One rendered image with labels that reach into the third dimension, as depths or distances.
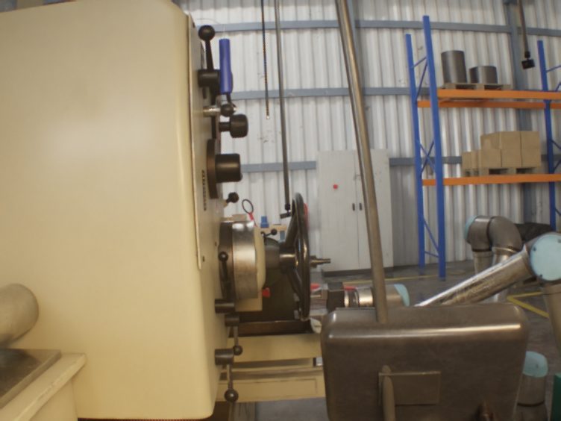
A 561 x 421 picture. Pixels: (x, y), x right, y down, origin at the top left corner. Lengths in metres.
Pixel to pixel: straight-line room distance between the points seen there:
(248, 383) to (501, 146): 7.02
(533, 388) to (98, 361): 1.61
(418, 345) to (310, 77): 8.43
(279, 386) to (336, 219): 6.34
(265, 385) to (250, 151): 7.00
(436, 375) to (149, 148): 0.64
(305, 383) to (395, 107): 7.54
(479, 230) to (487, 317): 1.18
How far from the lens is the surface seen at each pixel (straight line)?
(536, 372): 2.07
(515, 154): 8.68
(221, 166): 1.17
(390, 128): 9.22
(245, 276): 1.35
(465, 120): 9.74
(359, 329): 0.79
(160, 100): 0.94
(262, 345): 1.92
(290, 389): 2.18
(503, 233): 1.89
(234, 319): 1.43
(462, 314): 0.81
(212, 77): 1.05
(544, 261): 1.39
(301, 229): 1.29
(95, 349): 1.01
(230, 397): 1.16
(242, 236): 1.36
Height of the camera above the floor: 1.50
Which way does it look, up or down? 2 degrees down
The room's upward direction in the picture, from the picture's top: 3 degrees counter-clockwise
